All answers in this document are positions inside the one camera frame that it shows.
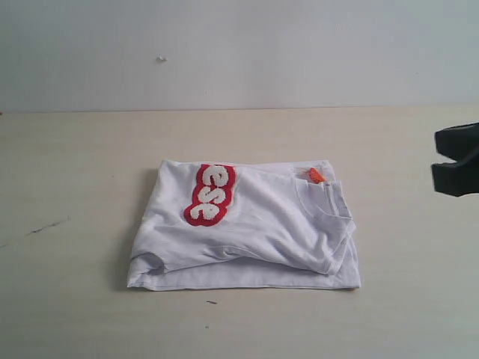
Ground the white t-shirt red lettering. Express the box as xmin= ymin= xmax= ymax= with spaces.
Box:
xmin=126 ymin=160 xmax=361 ymax=291

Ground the orange neck tag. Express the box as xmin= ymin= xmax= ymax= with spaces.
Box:
xmin=308 ymin=168 xmax=326 ymax=184

